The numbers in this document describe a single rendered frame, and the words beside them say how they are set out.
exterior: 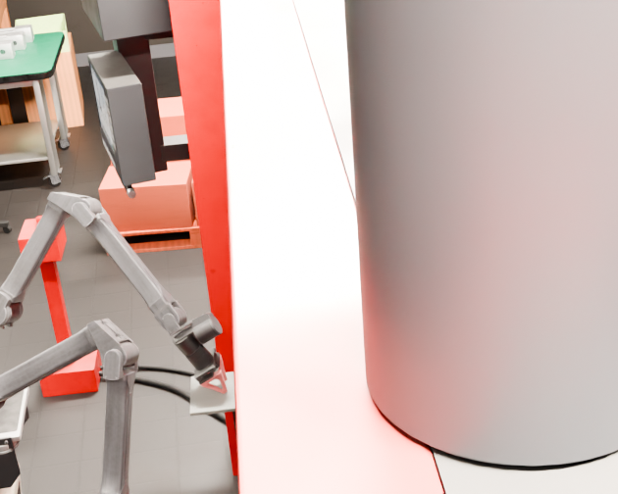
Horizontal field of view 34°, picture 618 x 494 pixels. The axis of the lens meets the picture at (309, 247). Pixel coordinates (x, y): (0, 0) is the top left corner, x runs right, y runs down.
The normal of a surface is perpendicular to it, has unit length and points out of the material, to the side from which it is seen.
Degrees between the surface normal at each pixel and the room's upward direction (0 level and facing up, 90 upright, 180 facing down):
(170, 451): 0
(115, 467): 64
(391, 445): 0
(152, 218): 90
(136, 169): 90
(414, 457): 0
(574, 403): 90
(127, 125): 90
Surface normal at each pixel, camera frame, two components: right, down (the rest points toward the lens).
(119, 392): -0.18, 0.15
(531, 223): -0.15, 0.46
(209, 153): 0.09, 0.45
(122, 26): 0.33, 0.41
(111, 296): -0.07, -0.89
